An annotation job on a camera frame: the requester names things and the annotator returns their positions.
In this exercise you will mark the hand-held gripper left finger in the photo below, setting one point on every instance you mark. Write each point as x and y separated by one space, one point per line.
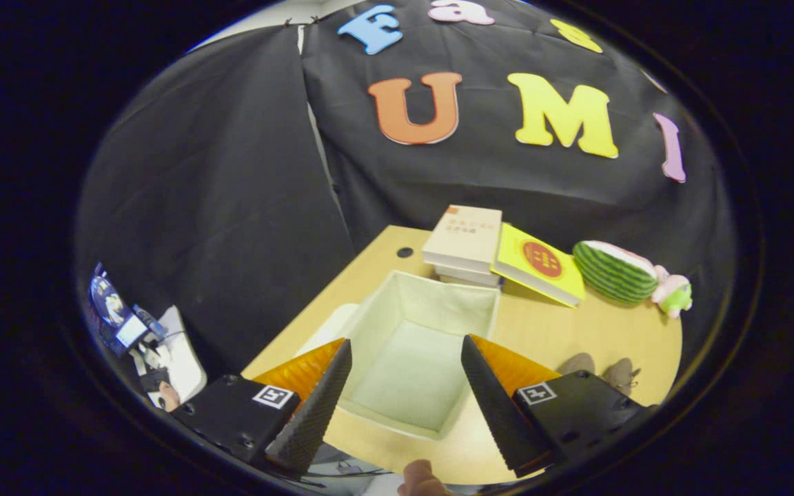
314 413

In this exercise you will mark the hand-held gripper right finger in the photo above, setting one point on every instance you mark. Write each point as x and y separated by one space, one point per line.
500 413

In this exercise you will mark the brown fuzzy shoe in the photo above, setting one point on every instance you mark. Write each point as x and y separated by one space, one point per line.
621 372
577 363

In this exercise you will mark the cream fabric storage box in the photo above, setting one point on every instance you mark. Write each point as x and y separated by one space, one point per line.
411 372

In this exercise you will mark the grey-edged book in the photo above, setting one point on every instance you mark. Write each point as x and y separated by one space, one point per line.
469 282

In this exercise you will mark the thin white book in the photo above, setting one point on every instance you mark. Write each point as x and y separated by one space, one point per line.
462 273

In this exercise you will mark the white sheet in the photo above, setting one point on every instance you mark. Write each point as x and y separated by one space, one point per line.
180 351

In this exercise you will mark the yellow book with red circle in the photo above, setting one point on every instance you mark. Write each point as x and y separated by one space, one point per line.
542 265

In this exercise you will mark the watermelon slice plush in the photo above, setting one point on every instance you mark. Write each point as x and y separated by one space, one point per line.
614 272

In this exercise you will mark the beige cover book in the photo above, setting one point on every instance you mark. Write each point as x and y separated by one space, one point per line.
464 234

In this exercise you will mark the small device with lit screen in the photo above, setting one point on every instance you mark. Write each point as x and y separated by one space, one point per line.
131 331

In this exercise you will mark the pink and green plush toy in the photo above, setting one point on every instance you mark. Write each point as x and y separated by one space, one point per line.
674 293

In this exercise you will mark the row of black clips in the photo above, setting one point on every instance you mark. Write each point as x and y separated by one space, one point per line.
314 20

